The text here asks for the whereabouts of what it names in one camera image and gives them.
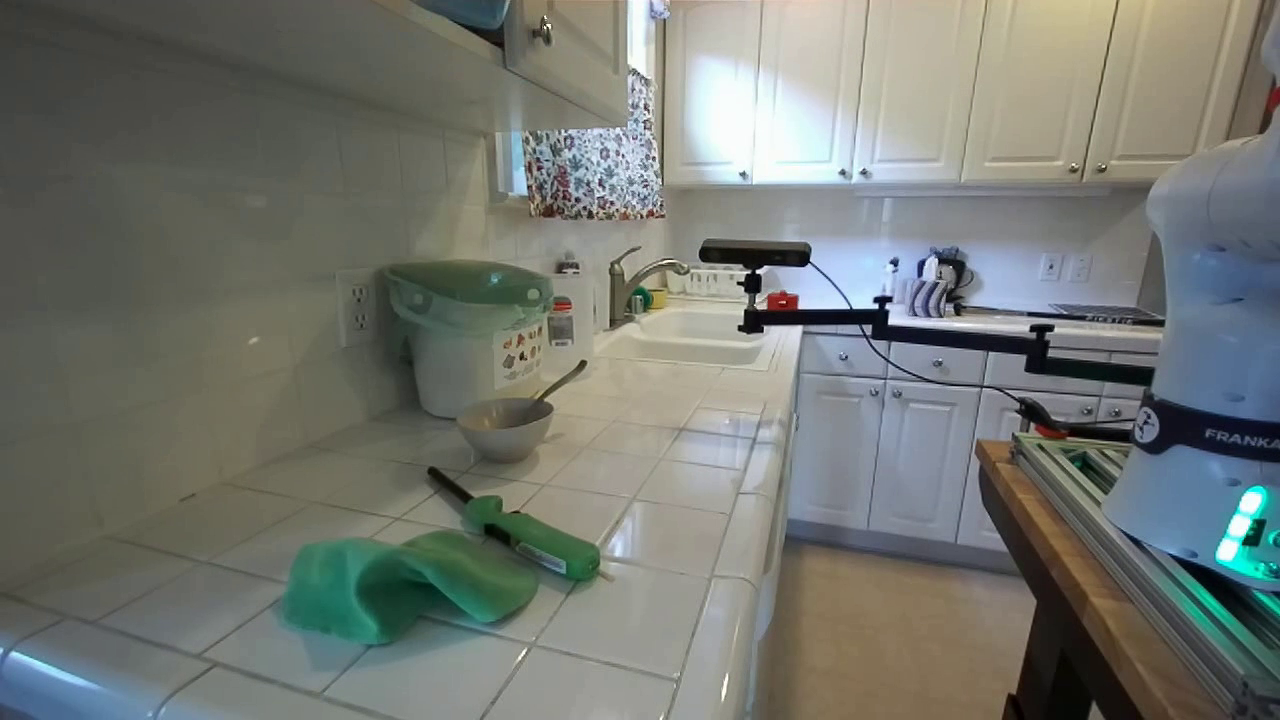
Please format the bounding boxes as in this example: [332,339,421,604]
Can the white cupboard door with knob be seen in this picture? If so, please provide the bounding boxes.
[499,0,632,131]

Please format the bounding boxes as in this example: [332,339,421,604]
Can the white sink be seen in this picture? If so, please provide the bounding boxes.
[624,305,781,366]

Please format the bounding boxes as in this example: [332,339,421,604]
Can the chrome faucet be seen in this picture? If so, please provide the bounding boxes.
[606,243,692,332]

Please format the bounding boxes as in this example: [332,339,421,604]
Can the metal spoon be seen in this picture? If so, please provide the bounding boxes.
[527,357,591,412]

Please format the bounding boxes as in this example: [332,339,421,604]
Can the clear soap bottle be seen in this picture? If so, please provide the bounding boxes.
[548,253,589,353]

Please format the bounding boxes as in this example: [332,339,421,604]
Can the white bin green lid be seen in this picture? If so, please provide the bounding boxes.
[380,258,556,420]

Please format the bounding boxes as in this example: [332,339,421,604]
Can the green stick lighter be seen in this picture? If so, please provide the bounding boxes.
[426,462,606,587]

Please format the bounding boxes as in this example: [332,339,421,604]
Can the white counter base cabinet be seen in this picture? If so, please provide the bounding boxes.
[748,335,810,720]

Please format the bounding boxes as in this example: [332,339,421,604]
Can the white lower cabinets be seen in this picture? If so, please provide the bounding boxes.
[786,332,1163,554]

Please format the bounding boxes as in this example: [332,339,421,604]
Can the white cabinets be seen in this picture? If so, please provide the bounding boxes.
[660,0,1263,190]
[786,332,1163,554]

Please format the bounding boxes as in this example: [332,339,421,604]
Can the green cloth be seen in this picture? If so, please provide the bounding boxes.
[279,527,543,651]

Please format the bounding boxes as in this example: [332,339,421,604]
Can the white upper cabinets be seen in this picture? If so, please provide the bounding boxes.
[660,0,1263,190]

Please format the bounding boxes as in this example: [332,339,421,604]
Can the orange black clamp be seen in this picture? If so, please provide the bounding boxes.
[1009,389,1140,449]

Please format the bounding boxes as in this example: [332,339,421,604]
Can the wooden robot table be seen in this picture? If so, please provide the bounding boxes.
[978,439,1231,720]

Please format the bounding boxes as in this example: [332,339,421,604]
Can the black stereo camera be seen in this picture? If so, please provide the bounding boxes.
[696,234,815,270]

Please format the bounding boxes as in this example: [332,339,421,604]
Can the black camera cable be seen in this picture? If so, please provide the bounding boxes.
[805,258,1072,431]

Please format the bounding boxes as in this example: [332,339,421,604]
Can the white wall outlet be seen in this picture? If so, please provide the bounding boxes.
[338,270,380,353]

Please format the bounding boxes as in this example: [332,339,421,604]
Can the white wall cupboard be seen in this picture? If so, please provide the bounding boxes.
[0,0,632,141]

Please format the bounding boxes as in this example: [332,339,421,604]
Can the aluminium rail frame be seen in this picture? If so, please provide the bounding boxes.
[1009,426,1280,720]

